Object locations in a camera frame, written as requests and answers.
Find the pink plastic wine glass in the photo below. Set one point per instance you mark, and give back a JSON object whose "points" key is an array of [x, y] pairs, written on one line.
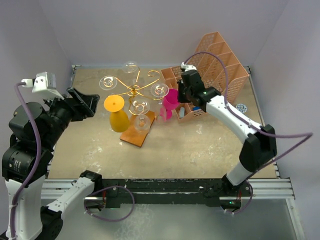
{"points": [[169, 103]]}

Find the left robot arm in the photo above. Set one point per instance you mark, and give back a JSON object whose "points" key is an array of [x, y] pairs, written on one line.
{"points": [[35, 132]]}

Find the clear wine glass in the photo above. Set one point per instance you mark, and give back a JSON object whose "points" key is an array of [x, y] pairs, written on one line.
{"points": [[132, 71], [108, 82], [139, 107]]}

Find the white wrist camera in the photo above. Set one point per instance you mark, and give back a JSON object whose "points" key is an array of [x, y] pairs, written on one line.
{"points": [[187, 67], [43, 85]]}

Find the orange plastic file organizer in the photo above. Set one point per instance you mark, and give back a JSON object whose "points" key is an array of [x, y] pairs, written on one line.
{"points": [[218, 66]]}

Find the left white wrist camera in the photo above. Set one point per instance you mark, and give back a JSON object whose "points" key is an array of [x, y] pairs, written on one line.
{"points": [[43, 85]]}

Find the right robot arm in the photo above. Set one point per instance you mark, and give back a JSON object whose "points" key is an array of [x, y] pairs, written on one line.
{"points": [[258, 148]]}

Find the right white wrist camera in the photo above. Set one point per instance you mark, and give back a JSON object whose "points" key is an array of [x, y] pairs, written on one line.
{"points": [[187, 67]]}

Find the yellow plastic wine glass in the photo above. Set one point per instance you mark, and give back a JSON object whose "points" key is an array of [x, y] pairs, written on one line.
{"points": [[118, 118]]}

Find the light blue small bottle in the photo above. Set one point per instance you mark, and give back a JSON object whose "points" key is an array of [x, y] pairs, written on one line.
{"points": [[182, 112]]}

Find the blue white round tin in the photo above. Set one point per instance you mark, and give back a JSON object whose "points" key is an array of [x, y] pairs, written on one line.
{"points": [[241, 108]]}

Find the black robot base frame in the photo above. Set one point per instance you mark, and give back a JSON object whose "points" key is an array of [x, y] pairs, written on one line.
{"points": [[210, 192]]}

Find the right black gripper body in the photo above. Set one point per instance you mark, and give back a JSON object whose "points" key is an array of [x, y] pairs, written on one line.
{"points": [[184, 94]]}

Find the clear champagne flute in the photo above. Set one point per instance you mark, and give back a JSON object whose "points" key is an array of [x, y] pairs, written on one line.
{"points": [[159, 91]]}

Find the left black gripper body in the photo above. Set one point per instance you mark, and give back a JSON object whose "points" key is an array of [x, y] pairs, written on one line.
{"points": [[77, 111]]}

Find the gold wire wine glass rack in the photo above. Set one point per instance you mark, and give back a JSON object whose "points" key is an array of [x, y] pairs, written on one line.
{"points": [[131, 136]]}

